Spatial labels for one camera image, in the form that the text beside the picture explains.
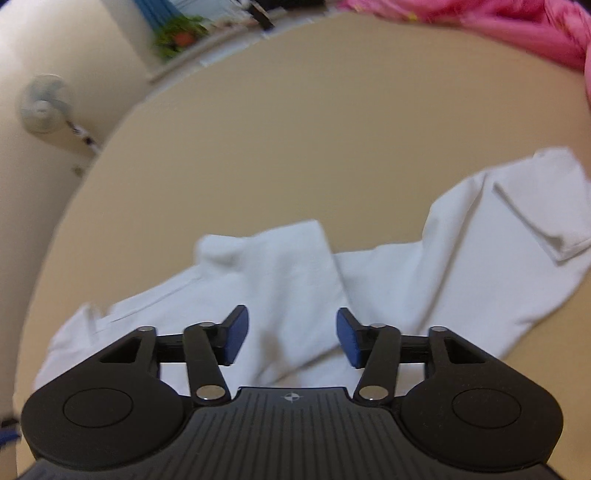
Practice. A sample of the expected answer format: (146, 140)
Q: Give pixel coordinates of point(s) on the potted green plant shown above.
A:
(178, 37)

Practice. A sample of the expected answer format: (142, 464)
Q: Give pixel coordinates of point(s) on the blue curtain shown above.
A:
(152, 9)

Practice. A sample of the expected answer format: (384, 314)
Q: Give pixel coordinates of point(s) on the white standing fan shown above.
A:
(44, 104)

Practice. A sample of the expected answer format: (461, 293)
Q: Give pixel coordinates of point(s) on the pink floral quilt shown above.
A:
(508, 23)

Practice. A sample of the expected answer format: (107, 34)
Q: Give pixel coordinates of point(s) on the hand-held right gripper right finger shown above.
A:
(347, 334)

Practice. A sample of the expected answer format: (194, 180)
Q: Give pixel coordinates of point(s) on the white windowsill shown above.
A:
(207, 53)

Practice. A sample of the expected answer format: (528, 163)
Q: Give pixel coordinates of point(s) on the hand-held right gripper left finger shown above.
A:
(236, 332)

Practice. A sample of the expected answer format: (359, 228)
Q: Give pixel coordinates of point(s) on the white pants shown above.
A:
(461, 258)

